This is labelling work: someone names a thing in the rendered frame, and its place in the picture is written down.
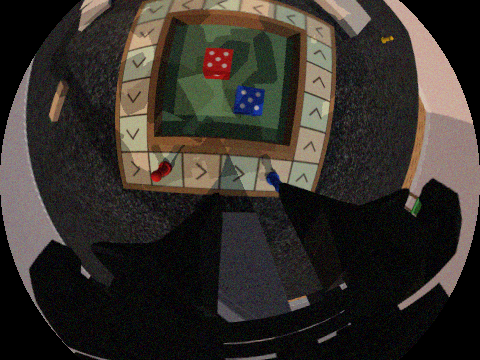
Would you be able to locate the blue pawn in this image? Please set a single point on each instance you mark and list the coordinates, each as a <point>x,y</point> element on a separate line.
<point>273,179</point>

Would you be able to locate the yellow pawn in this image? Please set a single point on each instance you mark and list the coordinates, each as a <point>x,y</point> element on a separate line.
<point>386,39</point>

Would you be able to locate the red pawn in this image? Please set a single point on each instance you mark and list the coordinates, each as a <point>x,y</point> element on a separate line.
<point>164,169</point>

